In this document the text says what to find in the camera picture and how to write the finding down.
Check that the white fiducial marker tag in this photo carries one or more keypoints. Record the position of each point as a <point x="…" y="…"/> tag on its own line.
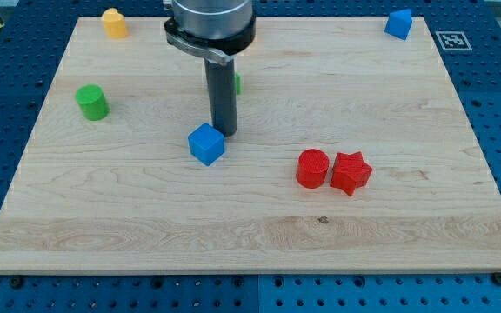
<point x="451" y="40"/>

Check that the red star block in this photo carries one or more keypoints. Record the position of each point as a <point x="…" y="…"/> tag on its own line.
<point x="350" y="172"/>

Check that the blue cube block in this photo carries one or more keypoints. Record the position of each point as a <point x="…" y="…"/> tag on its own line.
<point x="206" y="144"/>

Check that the blue pentagon block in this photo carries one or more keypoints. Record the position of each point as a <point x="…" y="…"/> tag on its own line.
<point x="399" y="24"/>

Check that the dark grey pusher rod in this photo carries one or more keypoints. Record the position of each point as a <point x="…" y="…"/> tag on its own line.
<point x="221" y="85"/>

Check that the wooden board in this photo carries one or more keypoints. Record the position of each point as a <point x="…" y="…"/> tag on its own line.
<point x="124" y="196"/>

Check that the green cylinder block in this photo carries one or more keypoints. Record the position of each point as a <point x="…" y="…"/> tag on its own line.
<point x="91" y="100"/>

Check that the green block behind rod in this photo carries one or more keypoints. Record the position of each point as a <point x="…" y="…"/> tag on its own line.
<point x="238" y="84"/>

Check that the yellow heart block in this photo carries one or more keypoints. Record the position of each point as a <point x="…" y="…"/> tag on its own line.
<point x="114" y="24"/>

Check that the red cylinder block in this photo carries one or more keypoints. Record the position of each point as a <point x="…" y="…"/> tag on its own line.
<point x="312" y="168"/>

